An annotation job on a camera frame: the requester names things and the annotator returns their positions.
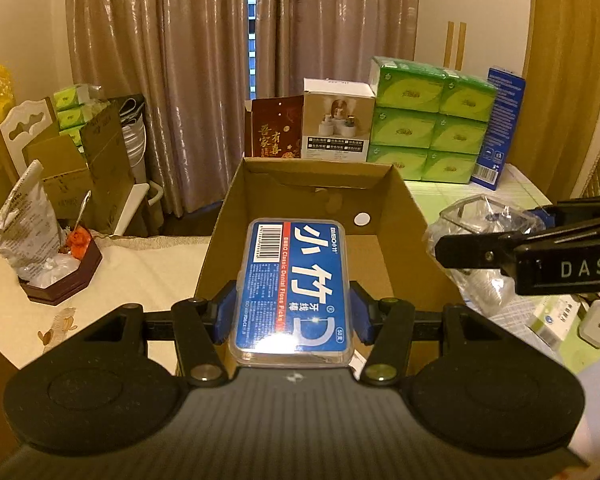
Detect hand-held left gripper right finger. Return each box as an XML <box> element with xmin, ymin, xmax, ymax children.
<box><xmin>349</xmin><ymin>280</ymin><xmax>513</xmax><ymax>387</ymax></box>

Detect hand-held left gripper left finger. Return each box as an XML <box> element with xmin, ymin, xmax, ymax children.
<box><xmin>77</xmin><ymin>280</ymin><xmax>237</xmax><ymax>387</ymax></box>

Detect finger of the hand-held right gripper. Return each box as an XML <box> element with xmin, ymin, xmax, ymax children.
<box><xmin>526</xmin><ymin>200</ymin><xmax>600</xmax><ymax>233</ymax></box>
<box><xmin>434</xmin><ymin>230</ymin><xmax>521</xmax><ymax>273</ymax></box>

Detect clear plastic bag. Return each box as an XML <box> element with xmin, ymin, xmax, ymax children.
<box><xmin>424</xmin><ymin>192</ymin><xmax>556</xmax><ymax>312</ymax></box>

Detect blue dental floss box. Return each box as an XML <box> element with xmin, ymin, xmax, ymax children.
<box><xmin>228</xmin><ymin>218</ymin><xmax>355</xmax><ymax>367</ymax></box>

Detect cardboard box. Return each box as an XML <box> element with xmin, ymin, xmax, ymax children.
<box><xmin>176</xmin><ymin>156</ymin><xmax>466</xmax><ymax>376</ymax></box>

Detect white medicine box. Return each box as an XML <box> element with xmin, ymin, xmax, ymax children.
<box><xmin>527</xmin><ymin>294</ymin><xmax>589</xmax><ymax>352</ymax></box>

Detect small white square device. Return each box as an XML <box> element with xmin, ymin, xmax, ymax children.
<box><xmin>580</xmin><ymin>304</ymin><xmax>600</xmax><ymax>347</ymax></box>

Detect beige embroidered tablecloth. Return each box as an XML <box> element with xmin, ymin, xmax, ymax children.
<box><xmin>0</xmin><ymin>230</ymin><xmax>226</xmax><ymax>386</ymax></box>

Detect blue milk carton case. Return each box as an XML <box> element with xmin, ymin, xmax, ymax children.
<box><xmin>470</xmin><ymin>66</ymin><xmax>527</xmax><ymax>191</ymax></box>

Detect stack of green tissue packs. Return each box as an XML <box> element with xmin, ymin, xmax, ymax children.
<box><xmin>367</xmin><ymin>56</ymin><xmax>499</xmax><ymax>186</ymax></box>

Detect brown wooden door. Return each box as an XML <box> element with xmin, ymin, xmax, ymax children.
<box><xmin>522</xmin><ymin>0</ymin><xmax>600</xmax><ymax>200</ymax></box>

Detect orange snack packet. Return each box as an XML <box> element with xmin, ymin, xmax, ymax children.
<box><xmin>62</xmin><ymin>225</ymin><xmax>93</xmax><ymax>259</ymax></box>

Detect brown hexagonal box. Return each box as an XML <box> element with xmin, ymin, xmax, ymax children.
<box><xmin>19</xmin><ymin>232</ymin><xmax>104</xmax><ymax>307</ymax></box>

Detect metal spoon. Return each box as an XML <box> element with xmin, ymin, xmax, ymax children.
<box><xmin>72</xmin><ymin>191</ymin><xmax>92</xmax><ymax>235</ymax></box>

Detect white bucket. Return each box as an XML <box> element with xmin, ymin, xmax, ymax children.
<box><xmin>122</xmin><ymin>122</ymin><xmax>149</xmax><ymax>184</ymax></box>

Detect tall brown cardboard carton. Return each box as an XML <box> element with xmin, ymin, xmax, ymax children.
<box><xmin>79</xmin><ymin>104</ymin><xmax>137</xmax><ymax>236</ymax></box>

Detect red gift box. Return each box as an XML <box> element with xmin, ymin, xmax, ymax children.
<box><xmin>244</xmin><ymin>95</ymin><xmax>305</xmax><ymax>159</ymax></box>

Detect white product box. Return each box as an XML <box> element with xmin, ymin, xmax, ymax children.
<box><xmin>300</xmin><ymin>78</ymin><xmax>376</xmax><ymax>163</ymax></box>

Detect small brown cardboard carton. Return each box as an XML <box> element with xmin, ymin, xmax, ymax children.
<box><xmin>22</xmin><ymin>134</ymin><xmax>92</xmax><ymax>222</ymax></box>

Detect white printed plastic bag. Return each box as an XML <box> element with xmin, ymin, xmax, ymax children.
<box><xmin>0</xmin><ymin>159</ymin><xmax>67</xmax><ymax>281</ymax></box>

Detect single green tissue pack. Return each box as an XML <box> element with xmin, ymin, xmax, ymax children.
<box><xmin>54</xmin><ymin>84</ymin><xmax>95</xmax><ymax>112</ymax></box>
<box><xmin>57</xmin><ymin>108</ymin><xmax>90</xmax><ymax>130</ymax></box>
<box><xmin>60</xmin><ymin>127</ymin><xmax>87</xmax><ymax>150</ymax></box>

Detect beige shiny curtain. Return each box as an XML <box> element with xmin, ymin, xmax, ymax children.
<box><xmin>255</xmin><ymin>0</ymin><xmax>421</xmax><ymax>111</ymax></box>
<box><xmin>65</xmin><ymin>0</ymin><xmax>253</xmax><ymax>221</ymax></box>

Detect brown box with clutter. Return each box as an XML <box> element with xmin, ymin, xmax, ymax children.
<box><xmin>0</xmin><ymin>347</ymin><xmax>22</xmax><ymax>478</ymax></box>

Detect white carved chair back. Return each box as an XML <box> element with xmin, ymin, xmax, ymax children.
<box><xmin>0</xmin><ymin>99</ymin><xmax>61</xmax><ymax>186</ymax></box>

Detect window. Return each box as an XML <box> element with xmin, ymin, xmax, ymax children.
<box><xmin>245</xmin><ymin>0</ymin><xmax>259</xmax><ymax>103</ymax></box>

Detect white furniture rail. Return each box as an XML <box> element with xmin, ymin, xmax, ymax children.
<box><xmin>111</xmin><ymin>182</ymin><xmax>166</xmax><ymax>237</ymax></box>

